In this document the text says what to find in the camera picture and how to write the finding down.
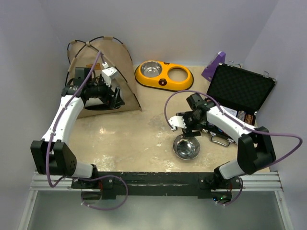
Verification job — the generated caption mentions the black foam-lined case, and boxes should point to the black foam-lined case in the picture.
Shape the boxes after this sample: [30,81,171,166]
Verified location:
[206,62,279,144]

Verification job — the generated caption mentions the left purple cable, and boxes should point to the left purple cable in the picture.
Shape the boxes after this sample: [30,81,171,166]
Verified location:
[45,51,128,210]

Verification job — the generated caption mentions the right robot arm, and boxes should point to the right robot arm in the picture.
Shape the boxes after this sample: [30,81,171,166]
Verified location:
[182,93,276,188]

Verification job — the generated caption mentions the aluminium rail frame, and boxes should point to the aluminium rail frame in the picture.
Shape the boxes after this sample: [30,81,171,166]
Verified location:
[19,172,293,230]

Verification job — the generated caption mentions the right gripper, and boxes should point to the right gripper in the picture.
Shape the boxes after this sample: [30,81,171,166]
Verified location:
[178,111,204,138]

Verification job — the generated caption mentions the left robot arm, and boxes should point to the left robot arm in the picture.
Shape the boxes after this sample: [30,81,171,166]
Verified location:
[30,67,125,188]

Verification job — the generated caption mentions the purple cable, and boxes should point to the purple cable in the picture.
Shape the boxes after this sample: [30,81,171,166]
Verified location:
[164,90,303,206]
[45,51,128,210]

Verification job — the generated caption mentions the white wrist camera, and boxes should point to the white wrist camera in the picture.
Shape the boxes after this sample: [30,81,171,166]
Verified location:
[168,115,187,131]
[101,62,118,88]

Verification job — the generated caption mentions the purple plastic piece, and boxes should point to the purple plastic piece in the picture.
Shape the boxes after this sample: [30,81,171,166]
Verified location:
[201,51,226,82]

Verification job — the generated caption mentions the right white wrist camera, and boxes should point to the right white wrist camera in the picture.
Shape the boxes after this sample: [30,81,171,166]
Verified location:
[168,115,187,131]

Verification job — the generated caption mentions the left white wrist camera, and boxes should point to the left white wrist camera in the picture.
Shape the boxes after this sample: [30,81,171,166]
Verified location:
[101,62,118,88]

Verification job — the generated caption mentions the steel bowl front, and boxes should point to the steel bowl front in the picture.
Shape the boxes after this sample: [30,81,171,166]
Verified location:
[173,135,200,160]

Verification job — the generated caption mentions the case metal handle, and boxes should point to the case metal handle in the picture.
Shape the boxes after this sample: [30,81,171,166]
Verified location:
[210,135,234,147]

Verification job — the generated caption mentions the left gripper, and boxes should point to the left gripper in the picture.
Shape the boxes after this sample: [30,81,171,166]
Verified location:
[87,75,125,108]

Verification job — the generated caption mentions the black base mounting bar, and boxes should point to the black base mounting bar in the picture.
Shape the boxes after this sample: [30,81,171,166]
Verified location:
[71,172,241,200]

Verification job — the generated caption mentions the yellow double bowl holder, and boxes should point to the yellow double bowl holder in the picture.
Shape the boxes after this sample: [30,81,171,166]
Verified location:
[134,60,194,92]

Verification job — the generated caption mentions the steel bowl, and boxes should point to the steel bowl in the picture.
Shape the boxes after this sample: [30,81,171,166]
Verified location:
[141,61,162,78]
[173,135,200,160]

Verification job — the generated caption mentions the beige pet tent fabric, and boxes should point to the beige pet tent fabric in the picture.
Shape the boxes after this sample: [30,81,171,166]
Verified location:
[64,35,142,118]

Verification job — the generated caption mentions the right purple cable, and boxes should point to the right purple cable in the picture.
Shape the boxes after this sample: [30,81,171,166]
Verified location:
[164,90,303,206]

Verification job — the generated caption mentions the poker chip stacks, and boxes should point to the poker chip stacks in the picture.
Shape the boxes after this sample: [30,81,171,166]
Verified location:
[224,107,255,125]

